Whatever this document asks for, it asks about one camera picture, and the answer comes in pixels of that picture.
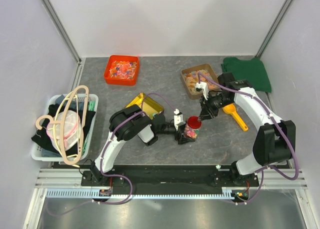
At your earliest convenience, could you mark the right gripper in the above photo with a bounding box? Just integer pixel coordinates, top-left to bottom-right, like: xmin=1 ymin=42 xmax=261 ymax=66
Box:
xmin=198 ymin=93 xmax=233 ymax=123

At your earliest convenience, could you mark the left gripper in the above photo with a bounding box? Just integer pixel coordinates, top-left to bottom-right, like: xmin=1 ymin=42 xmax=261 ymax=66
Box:
xmin=156 ymin=120 xmax=195 ymax=144

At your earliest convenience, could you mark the clear glass jar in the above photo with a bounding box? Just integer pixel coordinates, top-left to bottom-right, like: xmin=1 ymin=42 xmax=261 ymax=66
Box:
xmin=184 ymin=120 xmax=201 ymax=139

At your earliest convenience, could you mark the red jar lid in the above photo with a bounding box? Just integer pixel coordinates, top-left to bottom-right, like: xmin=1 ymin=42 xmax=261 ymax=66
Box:
xmin=187 ymin=116 xmax=202 ymax=130

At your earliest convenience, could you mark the yellow plastic scoop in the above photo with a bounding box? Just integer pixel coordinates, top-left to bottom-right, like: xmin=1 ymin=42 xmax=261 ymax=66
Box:
xmin=222 ymin=103 xmax=249 ymax=132

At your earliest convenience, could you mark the star candy tin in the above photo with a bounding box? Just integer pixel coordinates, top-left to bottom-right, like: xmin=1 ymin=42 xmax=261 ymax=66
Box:
xmin=125 ymin=92 xmax=165 ymax=119

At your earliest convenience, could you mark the orange candy box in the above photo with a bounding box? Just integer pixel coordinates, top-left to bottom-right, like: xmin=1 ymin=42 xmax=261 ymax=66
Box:
xmin=103 ymin=55 xmax=140 ymax=86

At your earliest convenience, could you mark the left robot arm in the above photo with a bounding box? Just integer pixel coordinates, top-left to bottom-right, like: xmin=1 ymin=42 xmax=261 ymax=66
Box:
xmin=90 ymin=104 xmax=195 ymax=186

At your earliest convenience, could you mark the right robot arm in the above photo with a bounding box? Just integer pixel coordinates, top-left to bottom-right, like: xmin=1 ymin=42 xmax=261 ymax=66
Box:
xmin=195 ymin=72 xmax=299 ymax=186

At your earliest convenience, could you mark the brown gummy candy box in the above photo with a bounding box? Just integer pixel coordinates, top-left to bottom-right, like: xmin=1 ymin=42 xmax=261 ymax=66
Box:
xmin=180 ymin=63 xmax=218 ymax=100

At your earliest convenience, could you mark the green folded cloth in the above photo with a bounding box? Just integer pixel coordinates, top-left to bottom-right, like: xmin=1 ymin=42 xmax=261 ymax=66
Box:
xmin=221 ymin=57 xmax=272 ymax=93

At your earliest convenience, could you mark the white laundry basket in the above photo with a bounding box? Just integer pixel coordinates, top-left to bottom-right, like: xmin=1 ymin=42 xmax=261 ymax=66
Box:
xmin=31 ymin=94 xmax=99 ymax=162

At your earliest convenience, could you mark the beige clothes hanger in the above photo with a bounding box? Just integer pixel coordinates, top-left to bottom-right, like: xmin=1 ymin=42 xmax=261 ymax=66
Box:
xmin=35 ymin=85 xmax=89 ymax=167

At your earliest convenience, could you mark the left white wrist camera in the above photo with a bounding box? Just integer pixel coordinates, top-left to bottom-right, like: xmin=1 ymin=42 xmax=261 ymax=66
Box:
xmin=173 ymin=108 xmax=186 ymax=130

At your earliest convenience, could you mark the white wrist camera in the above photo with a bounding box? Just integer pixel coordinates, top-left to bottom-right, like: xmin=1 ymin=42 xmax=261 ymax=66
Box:
xmin=195 ymin=81 xmax=209 ymax=101
xmin=173 ymin=108 xmax=186 ymax=130

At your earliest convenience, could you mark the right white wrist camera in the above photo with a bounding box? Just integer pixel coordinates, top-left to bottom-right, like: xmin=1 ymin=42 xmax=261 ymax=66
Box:
xmin=195 ymin=81 xmax=209 ymax=101

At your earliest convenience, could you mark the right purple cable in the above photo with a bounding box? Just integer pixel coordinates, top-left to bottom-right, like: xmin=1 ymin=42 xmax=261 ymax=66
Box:
xmin=197 ymin=72 xmax=300 ymax=206

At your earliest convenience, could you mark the purple cable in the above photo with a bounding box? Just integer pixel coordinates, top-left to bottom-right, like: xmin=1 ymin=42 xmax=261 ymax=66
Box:
xmin=197 ymin=72 xmax=300 ymax=206
xmin=44 ymin=92 xmax=179 ymax=216

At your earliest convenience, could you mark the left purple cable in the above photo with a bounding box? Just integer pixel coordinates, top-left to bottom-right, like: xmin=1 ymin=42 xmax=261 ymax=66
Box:
xmin=44 ymin=92 xmax=179 ymax=216

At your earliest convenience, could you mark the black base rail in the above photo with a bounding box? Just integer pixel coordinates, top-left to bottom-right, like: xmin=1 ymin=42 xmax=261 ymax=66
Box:
xmin=81 ymin=165 xmax=259 ymax=188

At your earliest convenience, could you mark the white cable duct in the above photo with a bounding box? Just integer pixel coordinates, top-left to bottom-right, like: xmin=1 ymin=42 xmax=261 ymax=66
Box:
xmin=45 ymin=188 xmax=236 ymax=200

